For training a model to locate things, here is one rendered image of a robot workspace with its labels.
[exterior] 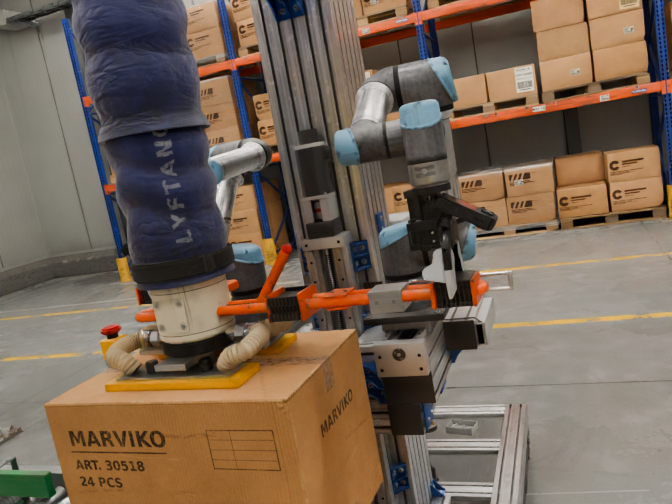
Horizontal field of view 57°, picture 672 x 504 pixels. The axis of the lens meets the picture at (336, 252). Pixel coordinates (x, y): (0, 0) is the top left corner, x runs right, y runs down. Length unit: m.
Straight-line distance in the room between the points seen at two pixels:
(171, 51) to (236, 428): 0.76
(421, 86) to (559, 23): 6.74
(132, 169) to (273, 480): 0.68
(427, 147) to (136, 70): 0.59
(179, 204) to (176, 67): 0.28
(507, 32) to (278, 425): 8.74
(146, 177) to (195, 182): 0.10
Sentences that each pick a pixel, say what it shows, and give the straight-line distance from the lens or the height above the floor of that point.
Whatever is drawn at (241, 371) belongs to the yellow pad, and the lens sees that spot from 1.30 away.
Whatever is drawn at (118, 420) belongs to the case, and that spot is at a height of 1.03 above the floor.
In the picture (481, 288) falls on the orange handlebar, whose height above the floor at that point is 1.20.
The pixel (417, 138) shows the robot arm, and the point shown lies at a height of 1.49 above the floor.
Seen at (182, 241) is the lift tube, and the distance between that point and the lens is 1.31.
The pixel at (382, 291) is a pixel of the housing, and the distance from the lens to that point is 1.19.
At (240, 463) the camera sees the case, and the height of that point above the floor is 0.94.
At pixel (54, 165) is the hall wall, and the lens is 13.14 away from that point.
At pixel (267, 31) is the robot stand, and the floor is 1.88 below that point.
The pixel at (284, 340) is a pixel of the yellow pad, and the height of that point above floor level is 1.09.
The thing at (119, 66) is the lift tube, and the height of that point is 1.73.
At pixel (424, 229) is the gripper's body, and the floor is 1.33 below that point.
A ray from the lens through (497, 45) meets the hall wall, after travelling 9.60.
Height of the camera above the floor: 1.50
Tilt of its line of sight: 9 degrees down
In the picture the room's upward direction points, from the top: 10 degrees counter-clockwise
